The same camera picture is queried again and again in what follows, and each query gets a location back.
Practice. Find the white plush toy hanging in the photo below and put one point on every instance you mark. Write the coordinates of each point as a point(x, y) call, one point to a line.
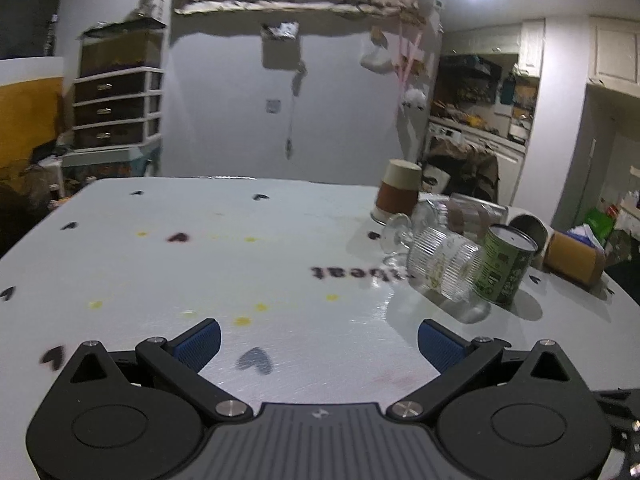
point(414, 99)

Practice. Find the clear glass cup lying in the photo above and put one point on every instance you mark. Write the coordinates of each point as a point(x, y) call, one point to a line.
point(464, 215)

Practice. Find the white drawer cabinet dark drawers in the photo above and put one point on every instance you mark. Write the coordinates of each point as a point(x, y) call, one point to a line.
point(118, 108)

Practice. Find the clear ribbed stemmed glass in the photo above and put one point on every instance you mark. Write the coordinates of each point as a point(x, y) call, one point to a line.
point(436, 259)

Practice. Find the white kitchen counter appliance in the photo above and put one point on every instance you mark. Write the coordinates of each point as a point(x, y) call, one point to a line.
point(442, 131)

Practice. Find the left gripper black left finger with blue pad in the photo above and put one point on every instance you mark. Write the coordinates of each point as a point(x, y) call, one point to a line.
point(174, 366)

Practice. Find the white upper kitchen cabinet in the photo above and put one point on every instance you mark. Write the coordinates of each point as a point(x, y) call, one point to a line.
point(531, 48)

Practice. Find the green plastic bag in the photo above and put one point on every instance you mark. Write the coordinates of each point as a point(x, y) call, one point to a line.
point(602, 222)

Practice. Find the wall-mounted small shelf box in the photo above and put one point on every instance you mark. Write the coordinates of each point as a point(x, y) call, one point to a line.
point(284, 31)

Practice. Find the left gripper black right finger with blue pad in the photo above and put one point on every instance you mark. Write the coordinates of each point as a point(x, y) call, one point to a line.
point(443, 349)

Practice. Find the white plastic bag hanging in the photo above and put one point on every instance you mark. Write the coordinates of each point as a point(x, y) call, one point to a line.
point(376, 57)

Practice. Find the brown cardboard cup lying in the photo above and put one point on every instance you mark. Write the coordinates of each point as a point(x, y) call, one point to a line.
point(575, 260)

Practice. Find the green tin can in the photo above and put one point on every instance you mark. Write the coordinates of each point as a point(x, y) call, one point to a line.
point(506, 255)

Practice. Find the glass terrarium tank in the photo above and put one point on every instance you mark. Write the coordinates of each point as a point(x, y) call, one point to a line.
point(121, 46)

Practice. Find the brown paper cup upside down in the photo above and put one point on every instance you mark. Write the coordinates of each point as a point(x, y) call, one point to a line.
point(399, 190)

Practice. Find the wall socket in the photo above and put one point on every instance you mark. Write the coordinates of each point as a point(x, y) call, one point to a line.
point(273, 106)

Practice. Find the chair with draped cloth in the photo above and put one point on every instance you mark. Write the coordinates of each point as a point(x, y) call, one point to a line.
point(451, 167)

